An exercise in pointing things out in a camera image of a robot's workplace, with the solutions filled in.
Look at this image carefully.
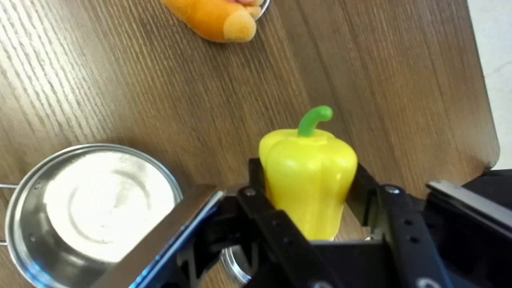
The steel bowl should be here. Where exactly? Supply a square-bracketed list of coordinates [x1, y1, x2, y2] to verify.
[256, 0, 271, 20]

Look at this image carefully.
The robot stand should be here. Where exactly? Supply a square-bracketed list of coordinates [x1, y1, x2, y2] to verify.
[89, 168, 512, 288]

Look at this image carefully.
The orange plush toy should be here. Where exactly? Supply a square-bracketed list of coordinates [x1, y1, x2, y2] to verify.
[161, 0, 265, 43]

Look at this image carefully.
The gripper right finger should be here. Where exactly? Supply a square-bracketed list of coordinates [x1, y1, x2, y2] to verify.
[346, 163, 474, 288]

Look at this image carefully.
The steel pot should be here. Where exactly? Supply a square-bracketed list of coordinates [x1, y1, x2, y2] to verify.
[0, 143, 184, 288]

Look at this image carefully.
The small round steel lid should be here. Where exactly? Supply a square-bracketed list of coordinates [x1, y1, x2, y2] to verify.
[220, 245, 253, 285]

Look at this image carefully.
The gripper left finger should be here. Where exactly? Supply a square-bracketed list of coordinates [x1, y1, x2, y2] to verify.
[178, 158, 345, 288]

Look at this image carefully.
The yellow toy pepper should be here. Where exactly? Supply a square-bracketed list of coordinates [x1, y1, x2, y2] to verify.
[258, 105, 358, 241]

